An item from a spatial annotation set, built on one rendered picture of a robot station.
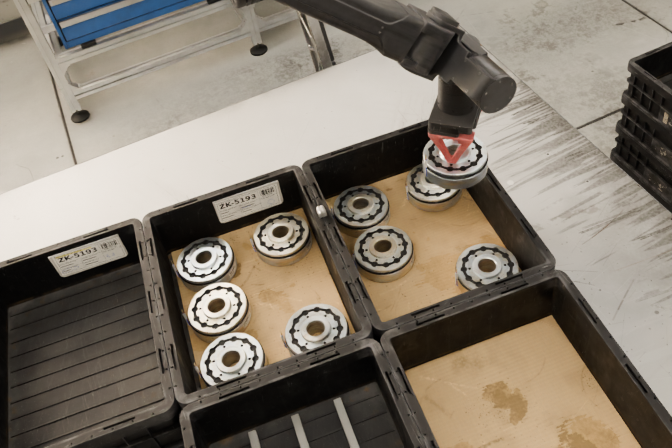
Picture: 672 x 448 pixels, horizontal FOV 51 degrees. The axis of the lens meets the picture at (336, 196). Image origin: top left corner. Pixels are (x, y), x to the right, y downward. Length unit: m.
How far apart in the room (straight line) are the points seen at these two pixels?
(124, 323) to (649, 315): 0.92
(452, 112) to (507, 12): 2.31
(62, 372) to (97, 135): 1.93
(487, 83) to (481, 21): 2.35
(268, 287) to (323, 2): 0.58
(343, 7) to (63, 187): 1.10
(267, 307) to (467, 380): 0.36
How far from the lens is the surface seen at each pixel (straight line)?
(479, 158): 1.14
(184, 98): 3.14
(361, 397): 1.12
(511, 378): 1.13
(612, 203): 1.54
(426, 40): 0.95
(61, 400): 1.27
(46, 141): 3.22
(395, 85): 1.82
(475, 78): 0.95
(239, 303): 1.22
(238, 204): 1.32
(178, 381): 1.08
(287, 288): 1.25
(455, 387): 1.12
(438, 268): 1.24
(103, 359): 1.28
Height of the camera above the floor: 1.82
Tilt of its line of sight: 46 degrees down
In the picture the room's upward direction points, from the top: 11 degrees counter-clockwise
